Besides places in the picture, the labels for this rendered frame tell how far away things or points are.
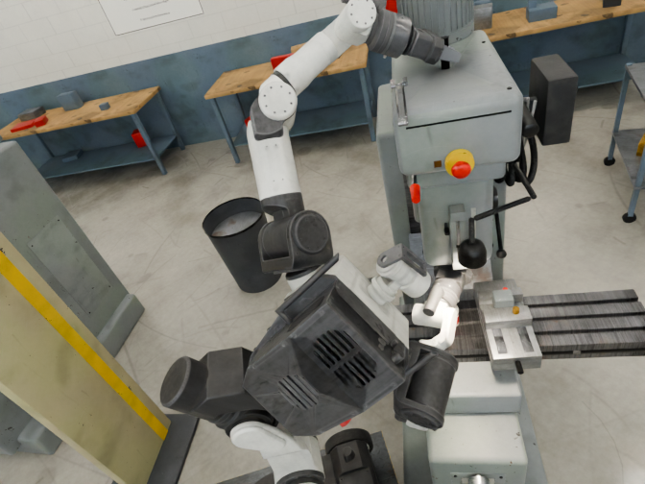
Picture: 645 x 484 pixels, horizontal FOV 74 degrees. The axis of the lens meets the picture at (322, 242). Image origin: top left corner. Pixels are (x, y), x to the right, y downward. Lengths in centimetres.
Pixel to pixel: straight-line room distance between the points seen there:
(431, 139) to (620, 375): 210
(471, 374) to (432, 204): 72
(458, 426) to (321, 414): 91
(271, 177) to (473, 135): 43
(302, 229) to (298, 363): 25
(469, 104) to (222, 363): 77
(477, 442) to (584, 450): 94
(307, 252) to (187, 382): 39
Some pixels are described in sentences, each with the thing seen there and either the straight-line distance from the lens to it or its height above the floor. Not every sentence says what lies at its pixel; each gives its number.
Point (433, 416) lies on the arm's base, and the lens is 96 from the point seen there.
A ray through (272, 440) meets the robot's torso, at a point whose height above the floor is 133.
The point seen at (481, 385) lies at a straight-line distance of 167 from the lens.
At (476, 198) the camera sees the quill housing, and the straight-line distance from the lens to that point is 123.
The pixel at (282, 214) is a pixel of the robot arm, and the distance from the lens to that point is 90.
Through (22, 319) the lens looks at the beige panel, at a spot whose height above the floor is 124.
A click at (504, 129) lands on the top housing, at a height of 182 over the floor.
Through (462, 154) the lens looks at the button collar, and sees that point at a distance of 97.
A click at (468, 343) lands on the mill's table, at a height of 93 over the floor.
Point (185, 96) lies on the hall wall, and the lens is 621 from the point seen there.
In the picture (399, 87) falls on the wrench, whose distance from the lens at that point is 105.
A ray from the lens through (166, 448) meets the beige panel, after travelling 293.
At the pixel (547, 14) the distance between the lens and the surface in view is 500.
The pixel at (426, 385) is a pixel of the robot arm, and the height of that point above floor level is 145.
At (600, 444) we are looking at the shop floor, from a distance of 260.
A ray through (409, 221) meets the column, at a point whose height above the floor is 116.
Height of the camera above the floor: 227
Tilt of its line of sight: 38 degrees down
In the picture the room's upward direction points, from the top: 17 degrees counter-clockwise
